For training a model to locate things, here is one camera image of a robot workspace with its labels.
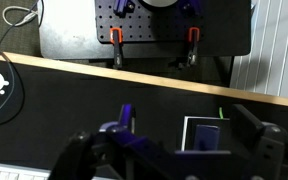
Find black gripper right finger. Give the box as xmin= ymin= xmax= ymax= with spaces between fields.
xmin=230 ymin=104 xmax=285 ymax=180

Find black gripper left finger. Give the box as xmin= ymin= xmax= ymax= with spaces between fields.
xmin=48 ymin=132 xmax=96 ymax=180

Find black notebook white edges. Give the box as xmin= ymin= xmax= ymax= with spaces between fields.
xmin=180 ymin=116 xmax=231 ymax=151

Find black desk mat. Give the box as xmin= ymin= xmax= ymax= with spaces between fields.
xmin=0 ymin=58 xmax=288 ymax=180

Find white keyboard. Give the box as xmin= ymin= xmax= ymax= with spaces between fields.
xmin=0 ymin=163 xmax=50 ymax=180

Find orange black clamp right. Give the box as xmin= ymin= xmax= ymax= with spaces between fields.
xmin=178 ymin=27 xmax=200 ymax=69

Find orange black clamp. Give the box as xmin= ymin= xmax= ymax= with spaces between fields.
xmin=178 ymin=27 xmax=200 ymax=69
xmin=110 ymin=27 xmax=123 ymax=69

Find orange black clamp left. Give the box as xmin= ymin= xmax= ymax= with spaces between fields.
xmin=110 ymin=27 xmax=123 ymax=69

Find wooden desk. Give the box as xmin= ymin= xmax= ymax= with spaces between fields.
xmin=5 ymin=52 xmax=288 ymax=106

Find grey cable on mat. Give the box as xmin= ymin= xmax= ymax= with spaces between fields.
xmin=0 ymin=0 xmax=46 ymax=127

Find white coiled cable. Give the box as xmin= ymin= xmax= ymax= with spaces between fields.
xmin=2 ymin=5 xmax=40 ymax=27

